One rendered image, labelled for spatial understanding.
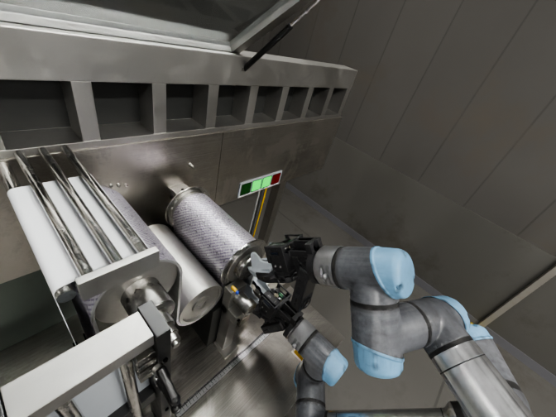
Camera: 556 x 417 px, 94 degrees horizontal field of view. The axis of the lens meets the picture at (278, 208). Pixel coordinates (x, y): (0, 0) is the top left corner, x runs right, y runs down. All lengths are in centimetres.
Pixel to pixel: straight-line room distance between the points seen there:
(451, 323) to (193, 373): 68
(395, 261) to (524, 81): 217
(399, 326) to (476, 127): 216
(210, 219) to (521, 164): 224
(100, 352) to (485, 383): 50
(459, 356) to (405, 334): 9
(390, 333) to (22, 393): 43
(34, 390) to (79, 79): 50
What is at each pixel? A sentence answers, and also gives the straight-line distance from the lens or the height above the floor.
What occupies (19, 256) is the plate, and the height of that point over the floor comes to 120.
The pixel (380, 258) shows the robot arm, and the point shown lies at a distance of 42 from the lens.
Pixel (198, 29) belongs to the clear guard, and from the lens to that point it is 72.
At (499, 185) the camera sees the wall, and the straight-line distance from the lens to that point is 256.
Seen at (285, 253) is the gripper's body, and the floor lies 140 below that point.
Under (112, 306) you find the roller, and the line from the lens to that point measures 52.
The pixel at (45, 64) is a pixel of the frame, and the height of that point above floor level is 160.
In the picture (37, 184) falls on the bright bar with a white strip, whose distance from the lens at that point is 58.
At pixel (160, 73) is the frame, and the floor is 160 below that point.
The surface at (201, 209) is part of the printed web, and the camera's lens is 72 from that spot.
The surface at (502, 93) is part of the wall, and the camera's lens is 249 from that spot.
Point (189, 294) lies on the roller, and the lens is 65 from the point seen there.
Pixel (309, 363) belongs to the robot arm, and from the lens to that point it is 76.
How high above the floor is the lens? 176
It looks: 35 degrees down
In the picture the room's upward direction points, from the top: 17 degrees clockwise
